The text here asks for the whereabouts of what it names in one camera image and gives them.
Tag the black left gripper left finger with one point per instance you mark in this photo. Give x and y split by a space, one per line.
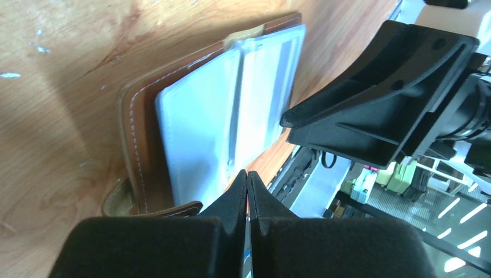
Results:
210 244

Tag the brown leather card holder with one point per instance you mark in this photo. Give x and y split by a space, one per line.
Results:
189 125

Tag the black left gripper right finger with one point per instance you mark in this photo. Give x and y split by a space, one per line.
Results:
286 245

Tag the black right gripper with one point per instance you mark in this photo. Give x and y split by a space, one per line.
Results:
414 91

